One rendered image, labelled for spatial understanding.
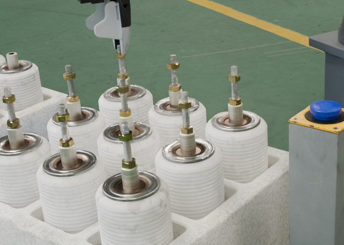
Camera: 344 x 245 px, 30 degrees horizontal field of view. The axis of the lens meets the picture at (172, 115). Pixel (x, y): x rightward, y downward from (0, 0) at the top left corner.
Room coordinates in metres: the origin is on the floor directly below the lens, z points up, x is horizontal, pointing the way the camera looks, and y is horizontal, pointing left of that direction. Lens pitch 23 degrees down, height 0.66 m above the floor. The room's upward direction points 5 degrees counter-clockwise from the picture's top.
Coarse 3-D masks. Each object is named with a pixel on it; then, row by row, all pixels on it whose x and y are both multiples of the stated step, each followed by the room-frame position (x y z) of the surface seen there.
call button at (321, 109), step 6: (318, 102) 0.77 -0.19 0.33; (324, 102) 0.76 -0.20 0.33; (330, 102) 0.76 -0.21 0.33; (336, 102) 0.76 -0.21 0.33; (312, 108) 0.75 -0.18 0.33; (318, 108) 0.75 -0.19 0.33; (324, 108) 0.74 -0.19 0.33; (330, 108) 0.74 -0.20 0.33; (336, 108) 0.74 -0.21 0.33; (318, 114) 0.74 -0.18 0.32; (324, 114) 0.74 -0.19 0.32; (330, 114) 0.74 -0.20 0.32; (336, 114) 0.74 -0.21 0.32
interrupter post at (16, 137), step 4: (8, 128) 0.88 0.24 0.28; (12, 128) 0.87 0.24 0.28; (16, 128) 0.87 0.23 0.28; (20, 128) 0.88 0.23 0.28; (8, 132) 0.87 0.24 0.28; (12, 132) 0.87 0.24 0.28; (16, 132) 0.87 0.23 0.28; (20, 132) 0.88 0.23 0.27; (8, 136) 0.88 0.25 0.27; (12, 136) 0.87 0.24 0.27; (16, 136) 0.87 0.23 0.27; (20, 136) 0.87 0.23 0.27; (12, 140) 0.87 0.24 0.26; (16, 140) 0.87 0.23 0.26; (20, 140) 0.87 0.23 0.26; (24, 140) 0.88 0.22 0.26; (12, 144) 0.87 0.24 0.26; (16, 144) 0.87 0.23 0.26; (20, 144) 0.87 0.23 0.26; (24, 144) 0.88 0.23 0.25
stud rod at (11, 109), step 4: (4, 88) 0.88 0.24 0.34; (8, 88) 0.88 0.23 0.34; (4, 92) 0.88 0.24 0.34; (8, 92) 0.88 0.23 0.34; (8, 96) 0.88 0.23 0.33; (8, 104) 0.88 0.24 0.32; (12, 104) 0.88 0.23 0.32; (8, 108) 0.88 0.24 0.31; (12, 108) 0.88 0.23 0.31; (8, 112) 0.88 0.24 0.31; (12, 112) 0.88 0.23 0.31; (12, 116) 0.88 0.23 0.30; (12, 120) 0.88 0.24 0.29
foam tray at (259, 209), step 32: (288, 160) 0.89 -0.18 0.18; (224, 192) 0.84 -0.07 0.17; (256, 192) 0.81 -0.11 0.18; (288, 192) 0.87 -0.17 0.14; (0, 224) 0.80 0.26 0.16; (32, 224) 0.77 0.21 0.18; (96, 224) 0.75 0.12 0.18; (192, 224) 0.73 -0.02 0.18; (224, 224) 0.74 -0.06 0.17; (256, 224) 0.80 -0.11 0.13; (288, 224) 0.87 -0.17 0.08
